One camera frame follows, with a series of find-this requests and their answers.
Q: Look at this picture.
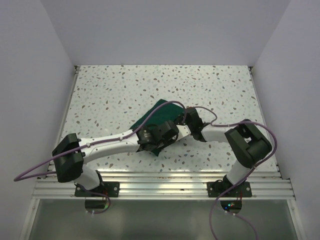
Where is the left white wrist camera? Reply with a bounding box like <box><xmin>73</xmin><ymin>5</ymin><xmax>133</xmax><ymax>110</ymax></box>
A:
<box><xmin>176</xmin><ymin>125</ymin><xmax>191</xmax><ymax>141</ymax></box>

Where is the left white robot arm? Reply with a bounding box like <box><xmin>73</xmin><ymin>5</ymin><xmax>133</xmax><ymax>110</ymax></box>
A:
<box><xmin>52</xmin><ymin>120</ymin><xmax>180</xmax><ymax>197</ymax></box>

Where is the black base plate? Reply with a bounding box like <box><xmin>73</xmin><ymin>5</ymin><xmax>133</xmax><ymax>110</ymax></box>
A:
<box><xmin>74</xmin><ymin>181</ymin><xmax>120</xmax><ymax>198</ymax></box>
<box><xmin>206</xmin><ymin>180</ymin><xmax>253</xmax><ymax>198</ymax></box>

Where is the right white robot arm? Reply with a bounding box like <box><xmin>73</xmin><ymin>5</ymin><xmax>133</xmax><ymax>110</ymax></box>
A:
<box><xmin>185</xmin><ymin>107</ymin><xmax>272</xmax><ymax>197</ymax></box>

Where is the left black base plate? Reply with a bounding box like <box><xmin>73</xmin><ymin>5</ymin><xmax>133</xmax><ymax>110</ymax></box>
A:
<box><xmin>74</xmin><ymin>181</ymin><xmax>120</xmax><ymax>198</ymax></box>

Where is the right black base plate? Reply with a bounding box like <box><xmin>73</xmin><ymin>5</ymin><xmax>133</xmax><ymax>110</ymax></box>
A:
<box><xmin>206</xmin><ymin>180</ymin><xmax>253</xmax><ymax>198</ymax></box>

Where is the green surgical cloth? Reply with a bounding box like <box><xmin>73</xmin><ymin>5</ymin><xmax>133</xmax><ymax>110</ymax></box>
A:
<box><xmin>130</xmin><ymin>99</ymin><xmax>185</xmax><ymax>130</ymax></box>

